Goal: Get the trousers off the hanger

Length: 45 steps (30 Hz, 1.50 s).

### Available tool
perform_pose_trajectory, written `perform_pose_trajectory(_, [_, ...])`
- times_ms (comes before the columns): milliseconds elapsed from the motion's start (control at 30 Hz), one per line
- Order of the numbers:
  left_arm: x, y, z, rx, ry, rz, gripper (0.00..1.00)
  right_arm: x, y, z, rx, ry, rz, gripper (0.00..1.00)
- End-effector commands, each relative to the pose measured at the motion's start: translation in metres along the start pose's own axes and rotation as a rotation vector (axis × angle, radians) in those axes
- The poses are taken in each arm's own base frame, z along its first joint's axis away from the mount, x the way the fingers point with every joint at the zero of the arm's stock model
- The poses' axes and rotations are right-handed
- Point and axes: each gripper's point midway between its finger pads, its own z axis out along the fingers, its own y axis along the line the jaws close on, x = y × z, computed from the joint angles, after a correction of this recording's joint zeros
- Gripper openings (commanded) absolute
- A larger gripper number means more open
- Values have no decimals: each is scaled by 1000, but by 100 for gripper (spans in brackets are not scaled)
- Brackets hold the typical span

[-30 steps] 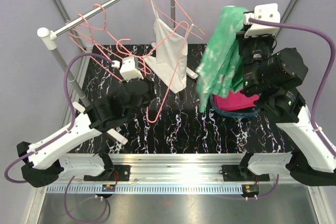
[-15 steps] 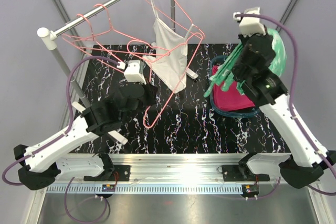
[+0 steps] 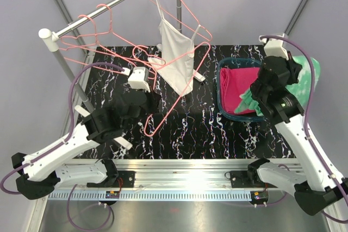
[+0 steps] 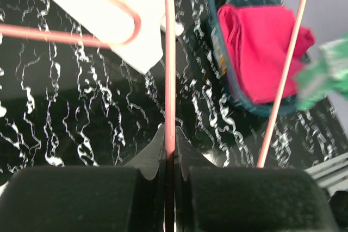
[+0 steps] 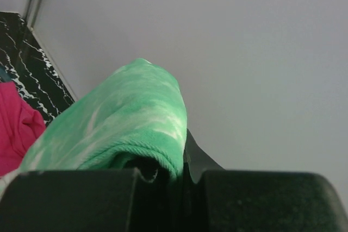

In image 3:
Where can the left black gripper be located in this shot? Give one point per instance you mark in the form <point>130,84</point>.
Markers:
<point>154,99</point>

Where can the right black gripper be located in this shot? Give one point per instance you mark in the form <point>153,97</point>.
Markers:
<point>294,67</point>

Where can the green tie-dye trousers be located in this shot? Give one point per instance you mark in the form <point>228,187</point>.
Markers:
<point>304,74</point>

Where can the magenta trousers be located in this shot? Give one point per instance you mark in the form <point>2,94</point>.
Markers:
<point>235,90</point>

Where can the pink hanger of black trousers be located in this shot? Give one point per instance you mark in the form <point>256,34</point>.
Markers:
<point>90,42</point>

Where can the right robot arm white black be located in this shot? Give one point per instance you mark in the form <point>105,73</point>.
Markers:
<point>321,184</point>

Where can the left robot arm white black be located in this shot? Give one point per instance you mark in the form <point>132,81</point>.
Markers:
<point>46,170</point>

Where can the pink hanger of camisole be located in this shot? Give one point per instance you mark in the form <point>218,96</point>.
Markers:
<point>203,32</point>

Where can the blue transparent plastic basket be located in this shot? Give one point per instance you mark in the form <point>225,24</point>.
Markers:
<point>236,63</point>

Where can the white camisole top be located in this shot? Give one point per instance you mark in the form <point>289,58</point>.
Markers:
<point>173,44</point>

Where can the metal clothes rack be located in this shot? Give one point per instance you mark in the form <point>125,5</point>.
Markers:
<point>72,27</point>

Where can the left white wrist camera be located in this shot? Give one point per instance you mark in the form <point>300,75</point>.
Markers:
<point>137,78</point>

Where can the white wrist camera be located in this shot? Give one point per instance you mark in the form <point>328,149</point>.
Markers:
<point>273,47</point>
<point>137,78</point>

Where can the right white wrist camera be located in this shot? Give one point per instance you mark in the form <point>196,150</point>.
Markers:
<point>273,47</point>

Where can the aluminium mounting rail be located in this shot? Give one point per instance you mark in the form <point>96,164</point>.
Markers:
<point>176,195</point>

